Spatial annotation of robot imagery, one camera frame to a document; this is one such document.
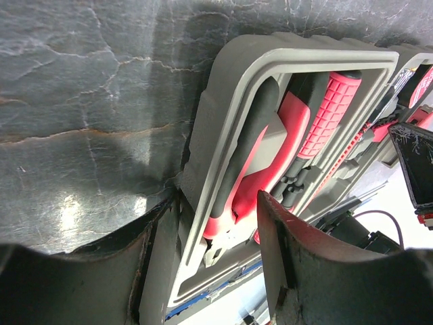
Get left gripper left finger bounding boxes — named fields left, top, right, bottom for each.
left=1, top=194, right=179, bottom=324

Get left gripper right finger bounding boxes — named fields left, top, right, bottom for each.
left=257, top=191, right=432, bottom=324

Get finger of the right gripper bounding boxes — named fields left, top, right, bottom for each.
left=388, top=123, right=432, bottom=230

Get grey plastic tool case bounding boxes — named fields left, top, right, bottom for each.
left=138, top=30, right=433, bottom=325

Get clear voltage tester screwdriver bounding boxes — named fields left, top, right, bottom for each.
left=393, top=68, right=417, bottom=93

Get red flathead screwdriver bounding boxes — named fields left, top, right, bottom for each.
left=271, top=70, right=362, bottom=210

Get red black pliers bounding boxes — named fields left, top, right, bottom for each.
left=204, top=77, right=310, bottom=267

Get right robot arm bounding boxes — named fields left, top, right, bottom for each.
left=316, top=123, right=432, bottom=254

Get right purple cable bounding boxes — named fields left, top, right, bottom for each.
left=353, top=209, right=405, bottom=250

